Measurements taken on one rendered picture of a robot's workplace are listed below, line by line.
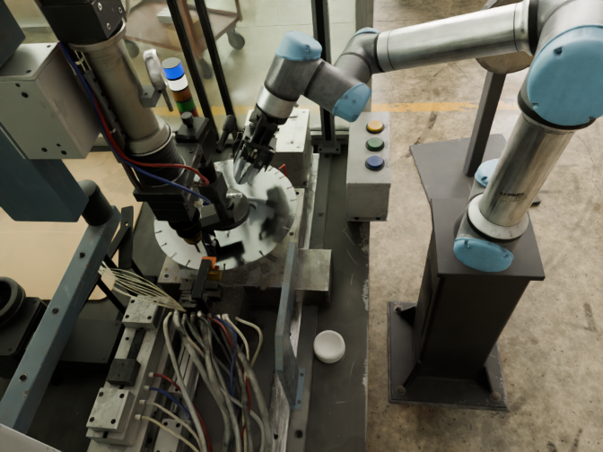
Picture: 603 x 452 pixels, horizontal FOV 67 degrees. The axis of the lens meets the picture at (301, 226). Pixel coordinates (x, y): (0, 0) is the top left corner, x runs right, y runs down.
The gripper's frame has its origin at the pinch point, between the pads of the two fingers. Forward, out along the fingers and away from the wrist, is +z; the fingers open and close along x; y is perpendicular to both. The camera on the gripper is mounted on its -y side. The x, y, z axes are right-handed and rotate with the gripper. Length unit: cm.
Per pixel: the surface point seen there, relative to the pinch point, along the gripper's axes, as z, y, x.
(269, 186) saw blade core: 0.0, -0.8, 7.0
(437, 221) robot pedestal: -4, -9, 53
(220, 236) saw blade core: 7.4, 12.9, -0.1
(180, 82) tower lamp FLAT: -7.5, -16.8, -20.7
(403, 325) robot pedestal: 59, -30, 85
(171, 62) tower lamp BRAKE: -11.0, -17.8, -24.0
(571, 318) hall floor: 27, -32, 142
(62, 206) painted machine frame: -8.4, 35.6, -25.3
